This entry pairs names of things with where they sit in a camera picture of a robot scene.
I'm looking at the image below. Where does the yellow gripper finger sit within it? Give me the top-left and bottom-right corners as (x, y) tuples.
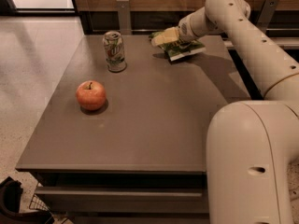
(151, 27), (179, 47)

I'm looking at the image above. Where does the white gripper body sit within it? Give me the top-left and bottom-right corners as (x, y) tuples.
(178, 7), (218, 42)

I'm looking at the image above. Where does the green jalapeno chip bag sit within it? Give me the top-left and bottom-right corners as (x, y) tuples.
(159, 40), (206, 62)

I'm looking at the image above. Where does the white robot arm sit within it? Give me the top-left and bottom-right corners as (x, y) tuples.
(151, 0), (299, 224)

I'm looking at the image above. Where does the red apple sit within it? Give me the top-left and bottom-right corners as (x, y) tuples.
(76, 80), (107, 111)

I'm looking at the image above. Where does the green soda can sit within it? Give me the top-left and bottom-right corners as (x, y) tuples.
(103, 31), (127, 73)

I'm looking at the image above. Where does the grey cabinet with drawers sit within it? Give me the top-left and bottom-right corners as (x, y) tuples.
(17, 35), (249, 224)

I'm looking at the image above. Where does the grey drawer front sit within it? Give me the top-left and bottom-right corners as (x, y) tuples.
(35, 187), (208, 214)

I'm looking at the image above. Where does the left metal railing bracket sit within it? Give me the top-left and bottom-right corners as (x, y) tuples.
(117, 0), (132, 35)

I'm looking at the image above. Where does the metal railing bracket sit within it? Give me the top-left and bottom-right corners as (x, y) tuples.
(256, 0), (280, 33)
(117, 0), (132, 35)

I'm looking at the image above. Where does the right metal railing bracket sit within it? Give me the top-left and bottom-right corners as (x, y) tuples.
(256, 0), (280, 33)

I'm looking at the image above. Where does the wire basket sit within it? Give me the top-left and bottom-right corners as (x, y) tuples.
(29, 193), (49, 211)

